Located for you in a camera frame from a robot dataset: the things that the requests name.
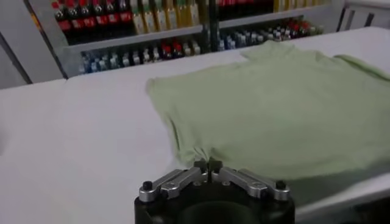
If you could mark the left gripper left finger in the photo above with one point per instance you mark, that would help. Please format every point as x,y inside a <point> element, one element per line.
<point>179,179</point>

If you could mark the light green polo shirt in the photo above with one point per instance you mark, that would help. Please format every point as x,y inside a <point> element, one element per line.
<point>259,115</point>

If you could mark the glass beverage display cabinet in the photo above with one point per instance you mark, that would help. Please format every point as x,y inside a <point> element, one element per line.
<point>262,17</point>
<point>137,39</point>

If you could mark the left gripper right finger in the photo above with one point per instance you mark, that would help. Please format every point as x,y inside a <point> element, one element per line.
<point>243,179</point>

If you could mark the small green cap tea bottle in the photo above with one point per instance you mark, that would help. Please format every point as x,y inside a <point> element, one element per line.
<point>136,58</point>
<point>125,60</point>
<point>269,37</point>
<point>260,38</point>

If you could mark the glass cabinet door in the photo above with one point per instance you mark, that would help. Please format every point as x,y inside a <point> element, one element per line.
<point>51,36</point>

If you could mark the small red cap cola bottle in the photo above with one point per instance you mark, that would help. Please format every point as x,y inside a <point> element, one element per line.
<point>295,30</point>
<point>167,51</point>
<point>178,50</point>
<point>304,29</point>

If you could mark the small dark bottle beige label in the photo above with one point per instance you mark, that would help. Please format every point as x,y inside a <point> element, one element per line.
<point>286,33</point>
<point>156,54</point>
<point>278,35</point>
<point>146,56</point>

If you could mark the small blue label water bottle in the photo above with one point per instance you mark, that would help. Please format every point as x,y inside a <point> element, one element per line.
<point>231,43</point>
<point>222,45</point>
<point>85,65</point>
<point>95,64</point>

